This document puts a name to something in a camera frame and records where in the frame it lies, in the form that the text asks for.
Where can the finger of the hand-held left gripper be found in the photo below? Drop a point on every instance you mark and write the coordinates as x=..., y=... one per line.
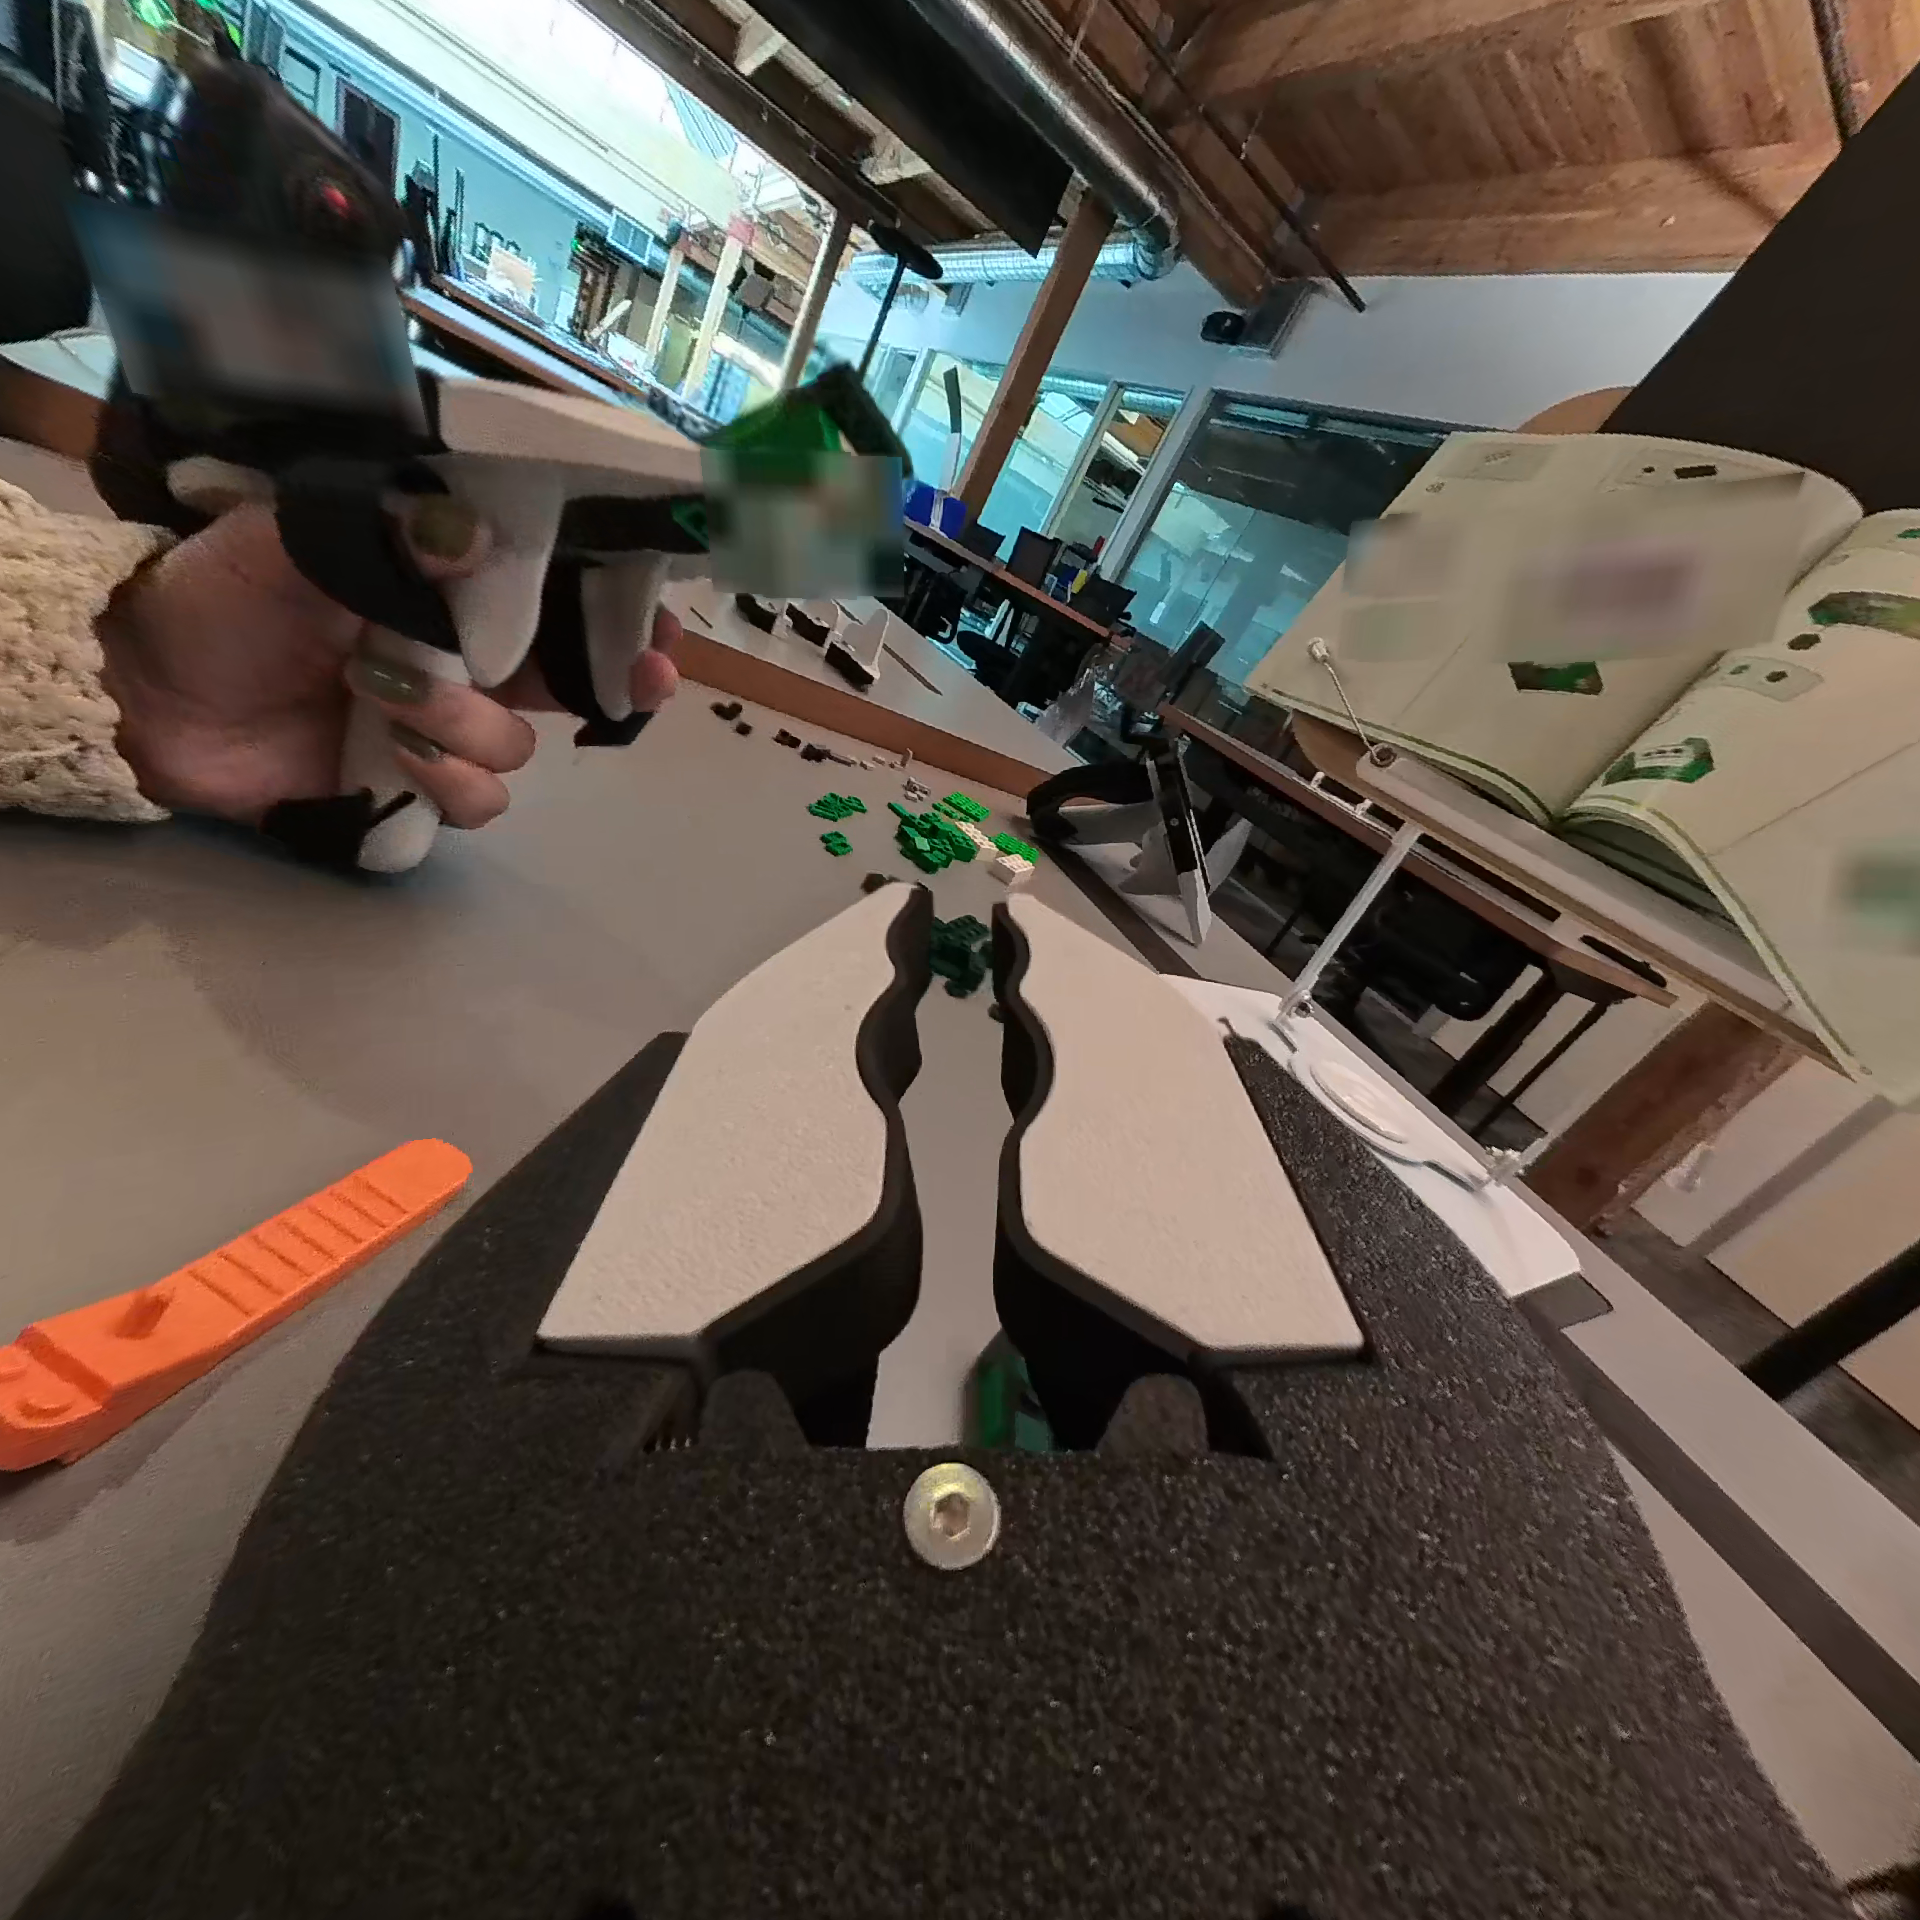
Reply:
x=572, y=417
x=629, y=519

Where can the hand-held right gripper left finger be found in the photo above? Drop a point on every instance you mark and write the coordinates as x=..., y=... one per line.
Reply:
x=751, y=1168

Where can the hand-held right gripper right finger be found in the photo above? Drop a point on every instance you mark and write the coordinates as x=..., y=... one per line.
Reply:
x=1166, y=1168

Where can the green and white lego assembly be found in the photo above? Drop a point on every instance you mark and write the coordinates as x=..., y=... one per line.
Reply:
x=793, y=430

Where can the small black lego pieces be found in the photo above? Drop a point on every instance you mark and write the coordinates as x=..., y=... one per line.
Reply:
x=751, y=729

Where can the small lego creeper head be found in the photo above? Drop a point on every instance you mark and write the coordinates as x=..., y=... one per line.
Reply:
x=999, y=1405

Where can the pile of dark green lego pieces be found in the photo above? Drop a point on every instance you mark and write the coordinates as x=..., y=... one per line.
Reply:
x=963, y=953

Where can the white lego brick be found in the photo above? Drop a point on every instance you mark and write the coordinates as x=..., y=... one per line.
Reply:
x=1013, y=864

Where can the scattered light grey lego pieces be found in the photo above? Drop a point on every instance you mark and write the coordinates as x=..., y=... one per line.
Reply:
x=907, y=784

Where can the pile of bright green lego pieces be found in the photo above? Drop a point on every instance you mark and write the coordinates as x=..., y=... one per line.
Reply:
x=929, y=829

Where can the lego instruction book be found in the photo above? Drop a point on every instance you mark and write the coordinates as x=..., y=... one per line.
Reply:
x=1645, y=632

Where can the person's left hand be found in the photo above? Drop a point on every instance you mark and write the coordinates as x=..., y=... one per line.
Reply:
x=240, y=679

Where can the wooden top office desk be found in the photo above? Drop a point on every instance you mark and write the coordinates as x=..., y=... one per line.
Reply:
x=507, y=341
x=1425, y=872

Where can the white book stand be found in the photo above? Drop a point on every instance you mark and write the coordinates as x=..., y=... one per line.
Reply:
x=1441, y=1160

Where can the black and white spare gripper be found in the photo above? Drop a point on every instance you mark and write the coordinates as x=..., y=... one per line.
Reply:
x=1142, y=823

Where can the black floor lamp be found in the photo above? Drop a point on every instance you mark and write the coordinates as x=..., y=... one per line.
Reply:
x=899, y=260

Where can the orange brick separator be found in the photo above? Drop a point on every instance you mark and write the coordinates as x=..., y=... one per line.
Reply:
x=224, y=1304

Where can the black backdrop panel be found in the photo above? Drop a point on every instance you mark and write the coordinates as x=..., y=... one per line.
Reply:
x=1802, y=303

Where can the silver air duct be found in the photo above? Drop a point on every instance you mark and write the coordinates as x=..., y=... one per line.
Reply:
x=1093, y=152

